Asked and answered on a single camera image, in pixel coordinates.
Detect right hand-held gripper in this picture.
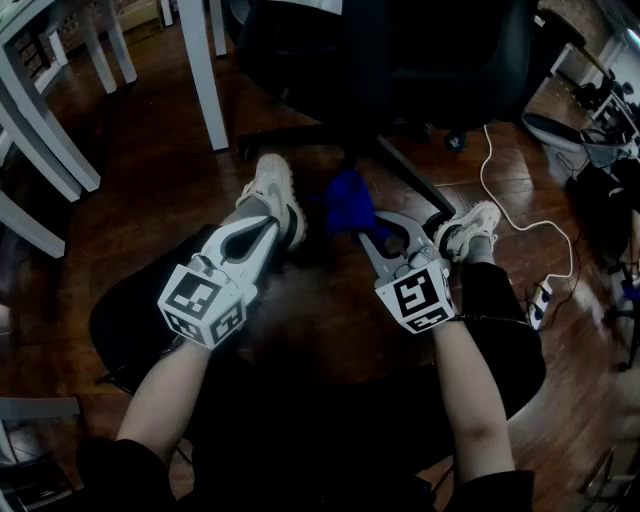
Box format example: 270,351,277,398
356,210,457,335

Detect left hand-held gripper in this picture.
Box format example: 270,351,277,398
157,214,282,351

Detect blue cloth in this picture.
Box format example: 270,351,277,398
307,168,396,247

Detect black office chair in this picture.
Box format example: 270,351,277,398
233,0,549,221

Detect person's right forearm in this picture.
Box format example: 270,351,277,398
430,315,517,485

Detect person's left forearm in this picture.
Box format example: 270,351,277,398
115,335,217,464

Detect person's left grey sock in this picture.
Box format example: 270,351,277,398
219,196,275,237

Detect person's grey sock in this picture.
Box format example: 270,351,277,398
219,196,275,237
466,236,497,267

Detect person's left white shoe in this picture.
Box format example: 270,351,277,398
234,152,309,252

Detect person's white shoe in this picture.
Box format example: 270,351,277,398
432,199,502,262
234,152,309,252

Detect person's right white shoe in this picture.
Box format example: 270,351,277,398
432,199,502,262

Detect person's right grey sock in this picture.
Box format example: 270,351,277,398
466,236,497,267

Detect white power strip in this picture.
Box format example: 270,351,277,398
526,278,555,332

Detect person's black trousers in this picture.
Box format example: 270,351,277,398
88,223,547,512

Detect white oval basin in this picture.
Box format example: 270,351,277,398
521,111,587,152

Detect white table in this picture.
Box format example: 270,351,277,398
0,0,139,260

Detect grey backpack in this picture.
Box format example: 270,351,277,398
579,127,640,171

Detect cardboard box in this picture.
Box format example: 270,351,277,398
117,0,165,34

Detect person's black top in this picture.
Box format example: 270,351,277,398
74,435,539,512

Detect white power cable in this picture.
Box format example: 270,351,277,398
479,123,575,291

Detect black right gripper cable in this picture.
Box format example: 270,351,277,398
452,310,532,327

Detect grey metal frame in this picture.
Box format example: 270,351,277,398
0,397,84,512

